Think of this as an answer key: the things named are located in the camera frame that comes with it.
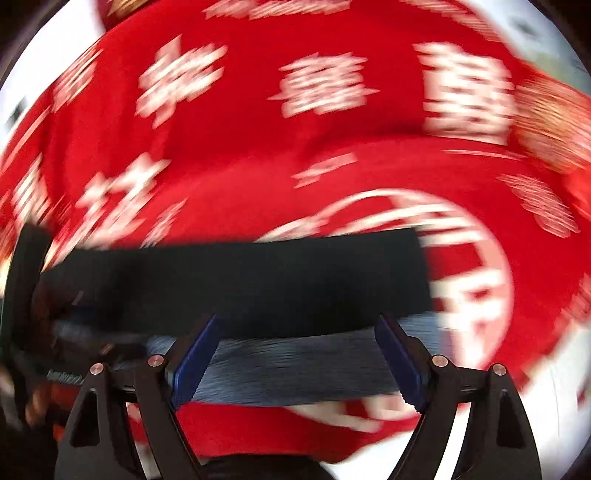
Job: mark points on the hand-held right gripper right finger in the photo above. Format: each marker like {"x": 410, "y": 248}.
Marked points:
{"x": 400, "y": 367}

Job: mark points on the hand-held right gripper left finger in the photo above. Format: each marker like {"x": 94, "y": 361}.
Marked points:
{"x": 193, "y": 369}

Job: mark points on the black pants with grey lining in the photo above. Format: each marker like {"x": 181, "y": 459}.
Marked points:
{"x": 258, "y": 281}

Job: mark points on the red printed blanket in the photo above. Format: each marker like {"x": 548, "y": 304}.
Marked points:
{"x": 277, "y": 161}

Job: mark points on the red cushion with gold pattern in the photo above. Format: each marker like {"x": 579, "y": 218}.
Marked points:
{"x": 551, "y": 124}

